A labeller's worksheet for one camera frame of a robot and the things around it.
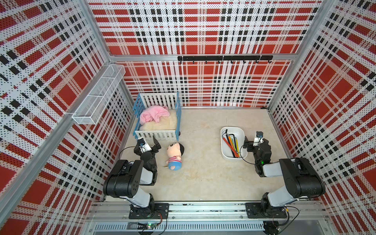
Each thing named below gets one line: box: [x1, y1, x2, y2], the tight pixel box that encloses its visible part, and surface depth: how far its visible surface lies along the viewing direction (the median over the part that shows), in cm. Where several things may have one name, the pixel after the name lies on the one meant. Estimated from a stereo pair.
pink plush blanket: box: [139, 105, 170, 125], surface depth 100 cm
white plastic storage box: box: [220, 126, 248, 161], surface depth 100 cm
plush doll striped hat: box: [165, 141, 185, 171], surface depth 88 cm
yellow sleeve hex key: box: [235, 139, 240, 157], surface depth 100 cm
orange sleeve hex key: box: [228, 136, 238, 158], surface depth 100 cm
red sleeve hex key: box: [221, 134, 240, 159], surface depth 98 cm
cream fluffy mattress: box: [139, 109, 177, 131], surface depth 102 cm
